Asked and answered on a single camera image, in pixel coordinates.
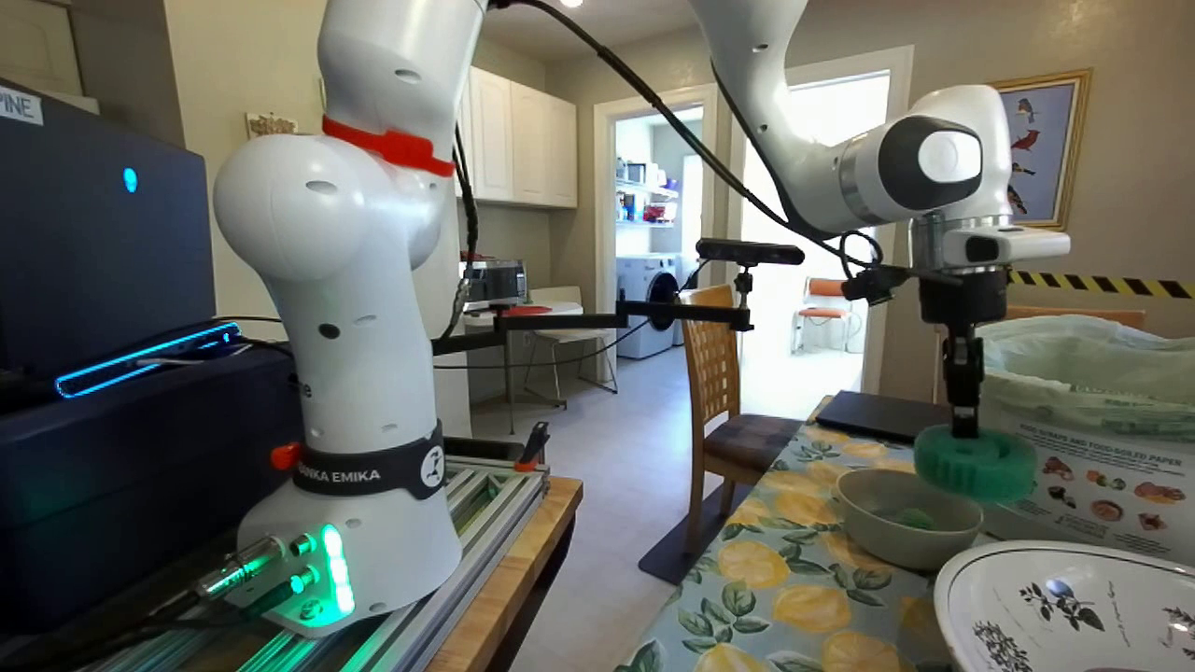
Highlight black box with blue light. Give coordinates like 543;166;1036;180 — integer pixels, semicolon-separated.
0;317;304;637

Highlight small plain white bowl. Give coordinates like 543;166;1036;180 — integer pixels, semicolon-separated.
830;465;987;575

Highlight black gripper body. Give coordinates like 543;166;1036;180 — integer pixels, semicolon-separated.
914;264;1008;334

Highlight silver microwave oven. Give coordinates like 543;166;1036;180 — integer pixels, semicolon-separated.
463;254;535;314

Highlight black stereo camera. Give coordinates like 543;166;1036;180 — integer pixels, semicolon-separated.
692;236;809;270

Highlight black flat laptop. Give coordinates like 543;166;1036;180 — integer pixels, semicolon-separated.
813;390;956;460

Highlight white compost bin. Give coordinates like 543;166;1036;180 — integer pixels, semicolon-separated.
983;397;1195;570

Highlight white wall cabinets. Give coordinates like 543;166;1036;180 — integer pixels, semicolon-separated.
463;62;584;214

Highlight green bin liner bag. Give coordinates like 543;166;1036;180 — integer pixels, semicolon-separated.
975;310;1195;443

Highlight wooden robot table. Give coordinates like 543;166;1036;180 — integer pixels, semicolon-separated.
426;475;586;672

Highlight large patterned white bowl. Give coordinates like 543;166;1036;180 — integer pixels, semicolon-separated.
930;538;1195;672

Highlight round green sponge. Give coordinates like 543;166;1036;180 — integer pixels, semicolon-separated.
911;423;1041;509

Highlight white washing machine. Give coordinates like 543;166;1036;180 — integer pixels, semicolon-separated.
615;254;687;367

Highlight white side table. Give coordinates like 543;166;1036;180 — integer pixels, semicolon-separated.
498;285;624;403

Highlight aluminium rail base plate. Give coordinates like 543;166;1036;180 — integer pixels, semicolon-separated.
87;453;551;672

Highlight framed bird picture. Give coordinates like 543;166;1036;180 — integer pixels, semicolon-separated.
993;68;1098;236

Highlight wooden lattice back chair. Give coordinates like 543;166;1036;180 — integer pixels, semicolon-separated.
680;279;802;561

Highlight yellow black striped bar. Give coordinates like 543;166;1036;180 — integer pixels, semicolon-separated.
1004;261;1195;305

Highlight orange knob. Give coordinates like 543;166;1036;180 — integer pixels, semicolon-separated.
266;437;305;478

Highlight lemon print tablecloth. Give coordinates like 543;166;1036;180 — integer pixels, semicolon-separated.
612;423;987;672

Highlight red black clamp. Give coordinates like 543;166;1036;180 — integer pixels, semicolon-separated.
510;419;558;478

